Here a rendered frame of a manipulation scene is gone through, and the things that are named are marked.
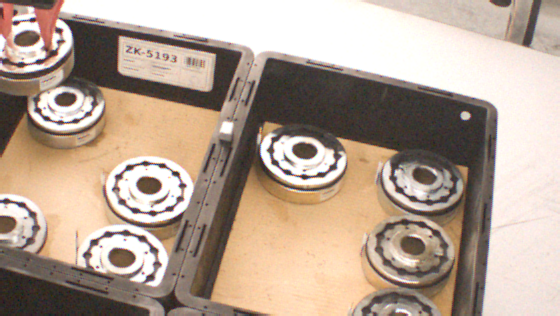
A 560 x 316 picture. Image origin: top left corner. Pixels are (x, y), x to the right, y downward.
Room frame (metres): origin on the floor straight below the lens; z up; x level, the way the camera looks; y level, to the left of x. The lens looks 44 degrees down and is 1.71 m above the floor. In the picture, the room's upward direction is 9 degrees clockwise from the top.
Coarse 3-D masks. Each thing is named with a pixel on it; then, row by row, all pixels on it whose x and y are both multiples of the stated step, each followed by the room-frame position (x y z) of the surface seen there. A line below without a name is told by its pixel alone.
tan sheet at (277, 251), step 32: (256, 160) 0.91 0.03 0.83; (352, 160) 0.93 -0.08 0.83; (384, 160) 0.94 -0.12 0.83; (256, 192) 0.86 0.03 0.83; (352, 192) 0.88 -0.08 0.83; (256, 224) 0.81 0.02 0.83; (288, 224) 0.81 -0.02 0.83; (320, 224) 0.82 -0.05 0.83; (352, 224) 0.83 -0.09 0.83; (448, 224) 0.85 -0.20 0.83; (224, 256) 0.75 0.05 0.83; (256, 256) 0.76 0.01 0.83; (288, 256) 0.77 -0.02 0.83; (320, 256) 0.77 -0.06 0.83; (352, 256) 0.78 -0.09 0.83; (224, 288) 0.71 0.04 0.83; (256, 288) 0.71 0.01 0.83; (288, 288) 0.72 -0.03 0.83; (320, 288) 0.73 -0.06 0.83; (352, 288) 0.73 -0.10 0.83; (448, 288) 0.75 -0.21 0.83
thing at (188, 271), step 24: (336, 72) 0.97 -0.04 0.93; (360, 72) 0.98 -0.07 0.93; (432, 96) 0.96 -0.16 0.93; (456, 96) 0.97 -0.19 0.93; (240, 120) 0.86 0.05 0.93; (216, 168) 0.78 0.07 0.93; (216, 192) 0.75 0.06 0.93; (480, 216) 0.78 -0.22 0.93; (192, 240) 0.68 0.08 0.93; (480, 240) 0.74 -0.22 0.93; (192, 264) 0.65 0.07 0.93; (480, 264) 0.71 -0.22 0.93; (480, 288) 0.67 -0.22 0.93; (216, 312) 0.60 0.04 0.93; (240, 312) 0.60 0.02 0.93; (480, 312) 0.64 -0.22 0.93
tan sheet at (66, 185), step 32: (128, 96) 0.98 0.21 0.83; (128, 128) 0.93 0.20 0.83; (160, 128) 0.94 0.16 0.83; (192, 128) 0.94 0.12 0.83; (0, 160) 0.83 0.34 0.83; (32, 160) 0.84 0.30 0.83; (64, 160) 0.85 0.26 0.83; (96, 160) 0.86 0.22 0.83; (128, 160) 0.87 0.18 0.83; (192, 160) 0.89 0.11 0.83; (0, 192) 0.78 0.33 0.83; (32, 192) 0.79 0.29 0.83; (64, 192) 0.80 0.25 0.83; (96, 192) 0.81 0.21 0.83; (64, 224) 0.75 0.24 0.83; (96, 224) 0.76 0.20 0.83; (64, 256) 0.71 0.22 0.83
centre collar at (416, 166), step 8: (408, 168) 0.90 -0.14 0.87; (416, 168) 0.90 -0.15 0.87; (424, 168) 0.90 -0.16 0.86; (432, 168) 0.90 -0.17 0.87; (408, 176) 0.88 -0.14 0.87; (440, 176) 0.89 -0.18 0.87; (408, 184) 0.88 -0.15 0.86; (416, 184) 0.87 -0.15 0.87; (432, 184) 0.88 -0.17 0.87; (440, 184) 0.88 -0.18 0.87; (424, 192) 0.87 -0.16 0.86; (432, 192) 0.87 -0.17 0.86
